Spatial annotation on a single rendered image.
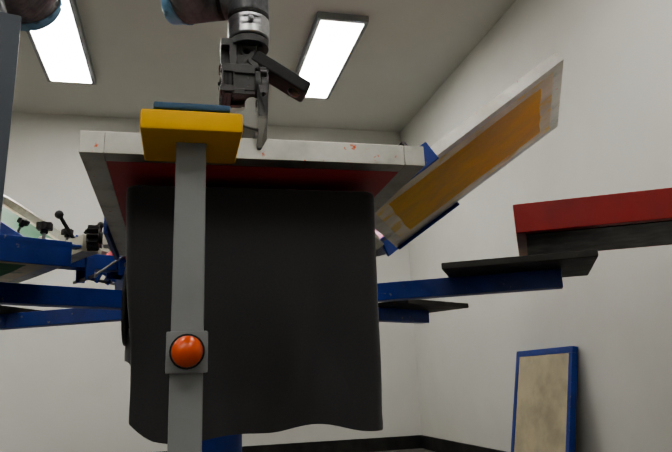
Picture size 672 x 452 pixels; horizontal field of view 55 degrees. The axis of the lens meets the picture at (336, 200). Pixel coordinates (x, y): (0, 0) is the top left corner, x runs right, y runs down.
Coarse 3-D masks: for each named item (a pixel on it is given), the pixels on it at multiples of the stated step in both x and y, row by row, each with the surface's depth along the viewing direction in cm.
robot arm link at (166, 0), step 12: (168, 0) 117; (180, 0) 113; (192, 0) 113; (204, 0) 115; (216, 0) 116; (168, 12) 118; (180, 12) 117; (192, 12) 117; (204, 12) 117; (216, 12) 117; (180, 24) 121; (192, 24) 122
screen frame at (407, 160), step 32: (96, 160) 106; (128, 160) 106; (256, 160) 109; (288, 160) 110; (320, 160) 111; (352, 160) 112; (384, 160) 114; (416, 160) 115; (96, 192) 121; (384, 192) 130
